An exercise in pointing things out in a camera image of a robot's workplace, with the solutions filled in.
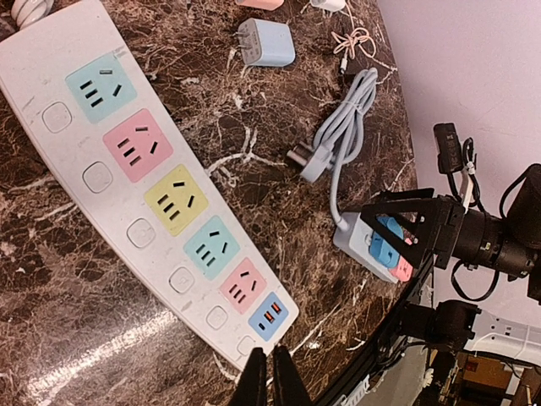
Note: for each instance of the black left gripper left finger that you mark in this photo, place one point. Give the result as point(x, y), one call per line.
point(251, 388)

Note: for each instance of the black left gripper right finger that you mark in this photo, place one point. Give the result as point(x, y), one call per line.
point(289, 389)

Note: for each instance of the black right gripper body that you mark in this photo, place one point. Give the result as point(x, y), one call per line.
point(438, 225)

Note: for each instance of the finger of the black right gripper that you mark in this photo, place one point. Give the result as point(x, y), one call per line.
point(409, 209)

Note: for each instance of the blue square adapter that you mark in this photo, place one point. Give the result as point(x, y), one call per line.
point(379, 248)

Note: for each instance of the grey-blue short power strip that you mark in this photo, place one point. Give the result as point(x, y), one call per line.
point(355, 242)

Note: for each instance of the pink square adapter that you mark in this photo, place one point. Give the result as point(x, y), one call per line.
point(402, 270)

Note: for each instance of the blue charger block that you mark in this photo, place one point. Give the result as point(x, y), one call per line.
point(265, 43)

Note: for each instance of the pink charger block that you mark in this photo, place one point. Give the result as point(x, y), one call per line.
point(268, 5)

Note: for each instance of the long white power strip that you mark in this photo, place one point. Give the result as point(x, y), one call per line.
point(103, 132)

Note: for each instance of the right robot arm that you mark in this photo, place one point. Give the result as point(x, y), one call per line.
point(509, 243)

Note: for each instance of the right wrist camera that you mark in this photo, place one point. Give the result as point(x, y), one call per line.
point(449, 148)

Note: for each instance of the black front frame rail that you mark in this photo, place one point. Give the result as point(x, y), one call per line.
point(407, 318)

